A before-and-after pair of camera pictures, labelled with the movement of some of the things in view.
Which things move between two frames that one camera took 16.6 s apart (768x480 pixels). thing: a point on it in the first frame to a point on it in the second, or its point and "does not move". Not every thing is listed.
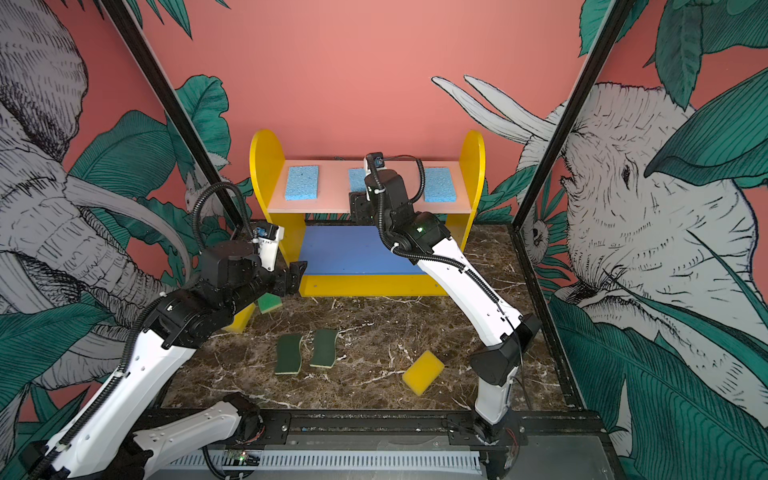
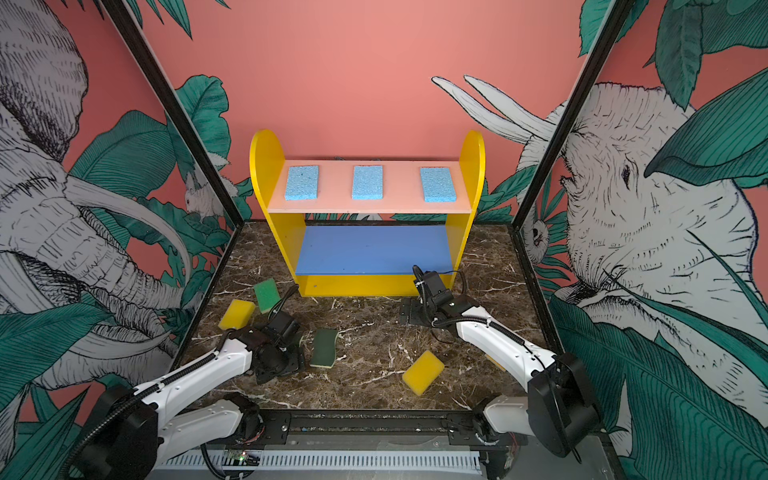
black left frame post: (169, 107) does not move
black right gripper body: (389, 226) to (432, 313)
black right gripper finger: (362, 212) to (412, 312)
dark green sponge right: (323, 348) does not move
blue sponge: (302, 183) does not move
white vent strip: (369, 461) does not move
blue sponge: (356, 180) does not move
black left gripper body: (263, 281) to (286, 362)
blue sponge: (438, 185) does not move
